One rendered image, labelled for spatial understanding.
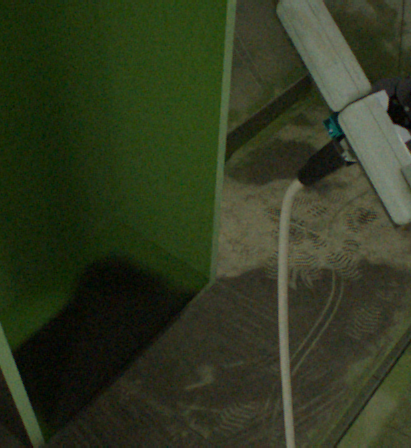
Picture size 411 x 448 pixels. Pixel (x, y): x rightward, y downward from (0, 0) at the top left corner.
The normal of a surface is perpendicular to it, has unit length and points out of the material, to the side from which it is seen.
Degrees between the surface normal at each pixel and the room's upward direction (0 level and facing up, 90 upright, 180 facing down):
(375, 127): 42
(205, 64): 90
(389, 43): 90
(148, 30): 90
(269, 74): 57
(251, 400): 0
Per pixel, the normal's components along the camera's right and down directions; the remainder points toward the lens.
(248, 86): 0.55, -0.13
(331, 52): 0.22, -0.22
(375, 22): -0.65, 0.55
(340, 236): -0.14, -0.76
